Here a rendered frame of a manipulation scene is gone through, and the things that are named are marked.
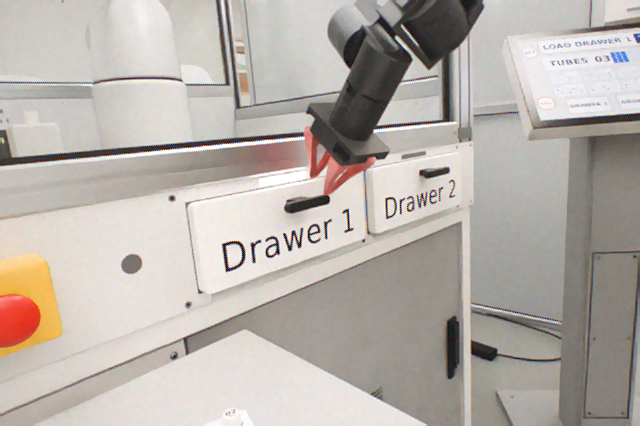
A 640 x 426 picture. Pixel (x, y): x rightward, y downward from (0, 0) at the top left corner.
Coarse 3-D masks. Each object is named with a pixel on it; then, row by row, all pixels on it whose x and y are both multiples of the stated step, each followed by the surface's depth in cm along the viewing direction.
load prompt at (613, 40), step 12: (588, 36) 106; (600, 36) 105; (612, 36) 105; (624, 36) 104; (636, 36) 104; (540, 48) 106; (552, 48) 105; (564, 48) 105; (576, 48) 104; (588, 48) 104; (600, 48) 103
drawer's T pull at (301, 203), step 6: (294, 198) 56; (300, 198) 56; (306, 198) 55; (312, 198) 55; (318, 198) 55; (324, 198) 56; (288, 204) 52; (294, 204) 52; (300, 204) 53; (306, 204) 54; (312, 204) 54; (318, 204) 55; (324, 204) 56; (288, 210) 52; (294, 210) 52; (300, 210) 53
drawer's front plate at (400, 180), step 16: (416, 160) 76; (432, 160) 80; (448, 160) 84; (368, 176) 69; (384, 176) 70; (400, 176) 73; (416, 176) 76; (448, 176) 84; (368, 192) 69; (384, 192) 70; (400, 192) 74; (416, 192) 77; (432, 192) 81; (448, 192) 85; (368, 208) 70; (384, 208) 71; (416, 208) 77; (432, 208) 81; (368, 224) 71; (384, 224) 71; (400, 224) 74
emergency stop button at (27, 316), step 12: (0, 300) 31; (12, 300) 32; (24, 300) 32; (0, 312) 31; (12, 312) 31; (24, 312) 32; (36, 312) 33; (0, 324) 31; (12, 324) 32; (24, 324) 32; (36, 324) 33; (0, 336) 31; (12, 336) 32; (24, 336) 32
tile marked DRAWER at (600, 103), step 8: (600, 96) 97; (568, 104) 97; (576, 104) 97; (584, 104) 96; (592, 104) 96; (600, 104) 96; (608, 104) 95; (576, 112) 95; (584, 112) 95; (592, 112) 95
